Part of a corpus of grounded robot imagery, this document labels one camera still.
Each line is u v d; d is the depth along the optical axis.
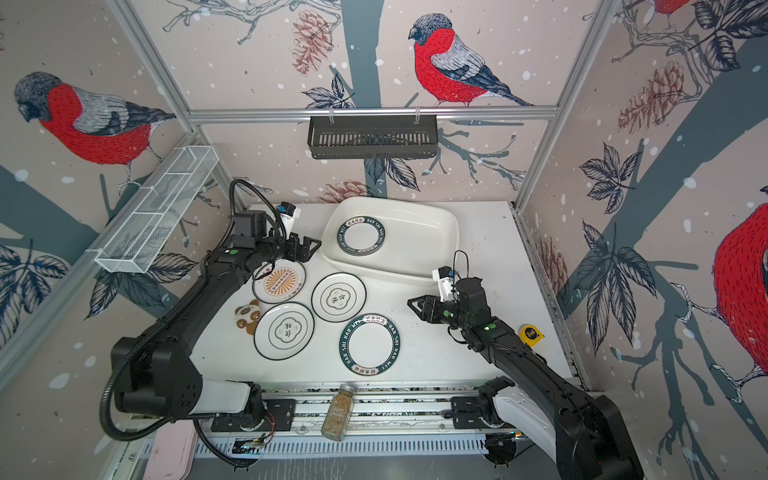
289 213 0.73
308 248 0.76
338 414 0.70
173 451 0.67
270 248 0.70
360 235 1.10
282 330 0.88
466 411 0.74
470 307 0.63
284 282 0.98
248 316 0.88
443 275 0.75
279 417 0.73
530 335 0.84
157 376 0.40
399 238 1.10
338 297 0.95
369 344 0.88
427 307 0.72
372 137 1.07
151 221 0.76
